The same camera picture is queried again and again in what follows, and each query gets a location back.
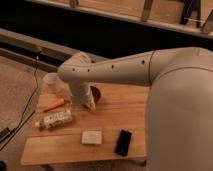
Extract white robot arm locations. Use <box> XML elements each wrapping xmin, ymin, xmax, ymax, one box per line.
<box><xmin>58</xmin><ymin>47</ymin><xmax>213</xmax><ymax>171</ymax></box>

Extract black cable left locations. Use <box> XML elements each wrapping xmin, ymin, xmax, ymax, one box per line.
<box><xmin>0</xmin><ymin>54</ymin><xmax>42</xmax><ymax>153</ymax></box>

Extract dark ceramic bowl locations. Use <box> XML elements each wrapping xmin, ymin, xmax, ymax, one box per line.
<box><xmin>91</xmin><ymin>86</ymin><xmax>101</xmax><ymax>103</ymax></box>

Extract grey metal rail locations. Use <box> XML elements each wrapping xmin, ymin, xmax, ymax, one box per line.
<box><xmin>0</xmin><ymin>28</ymin><xmax>77</xmax><ymax>71</ymax></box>

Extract clear plastic bottle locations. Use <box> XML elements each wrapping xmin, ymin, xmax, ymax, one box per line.
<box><xmin>34</xmin><ymin>110</ymin><xmax>73</xmax><ymax>129</ymax></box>

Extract white sponge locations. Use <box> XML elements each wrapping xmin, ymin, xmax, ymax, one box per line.
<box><xmin>81</xmin><ymin>131</ymin><xmax>102</xmax><ymax>145</ymax></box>

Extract translucent plastic cup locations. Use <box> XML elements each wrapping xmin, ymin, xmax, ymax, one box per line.
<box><xmin>43</xmin><ymin>72</ymin><xmax>68</xmax><ymax>99</ymax></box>

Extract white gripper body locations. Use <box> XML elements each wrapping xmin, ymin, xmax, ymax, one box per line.
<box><xmin>70</xmin><ymin>83</ymin><xmax>96</xmax><ymax>111</ymax></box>

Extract black box on floor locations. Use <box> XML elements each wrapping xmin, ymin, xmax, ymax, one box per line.
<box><xmin>0</xmin><ymin>128</ymin><xmax>11</xmax><ymax>141</ymax></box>

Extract orange carrot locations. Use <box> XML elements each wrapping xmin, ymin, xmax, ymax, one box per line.
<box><xmin>43</xmin><ymin>98</ymin><xmax>65</xmax><ymax>112</ymax></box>

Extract black rectangular device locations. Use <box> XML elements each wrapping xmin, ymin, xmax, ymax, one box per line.
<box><xmin>115</xmin><ymin>130</ymin><xmax>132</xmax><ymax>156</ymax></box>

